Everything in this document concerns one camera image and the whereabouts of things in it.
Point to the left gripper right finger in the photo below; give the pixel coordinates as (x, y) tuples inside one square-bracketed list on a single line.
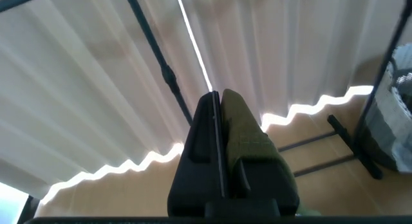
[(267, 185)]

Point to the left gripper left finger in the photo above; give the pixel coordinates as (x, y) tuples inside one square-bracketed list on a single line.
[(199, 172)]

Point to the green printed t-shirt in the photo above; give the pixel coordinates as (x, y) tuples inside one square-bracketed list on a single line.
[(244, 130)]

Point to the black clothes rack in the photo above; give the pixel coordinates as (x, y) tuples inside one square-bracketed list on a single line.
[(167, 74)]

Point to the white laundry basket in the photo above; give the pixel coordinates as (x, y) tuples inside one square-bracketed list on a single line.
[(386, 121)]

